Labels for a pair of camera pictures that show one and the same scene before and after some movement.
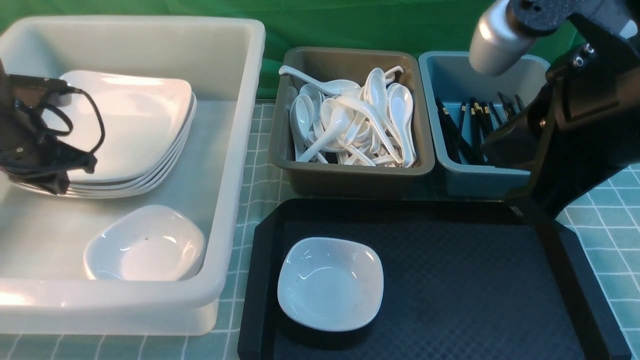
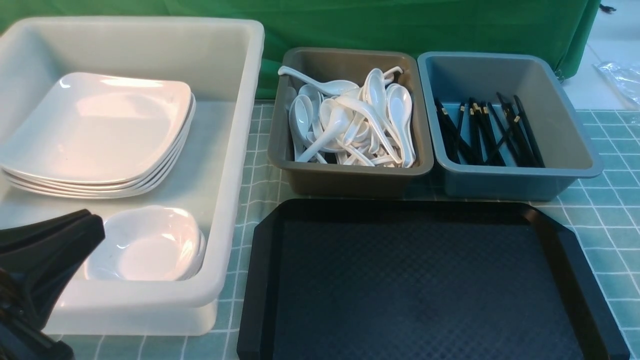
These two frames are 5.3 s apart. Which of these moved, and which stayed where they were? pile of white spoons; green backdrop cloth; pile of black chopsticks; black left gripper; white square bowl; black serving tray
Moved: black left gripper; white square bowl
Stayed: pile of white spoons; black serving tray; green backdrop cloth; pile of black chopsticks
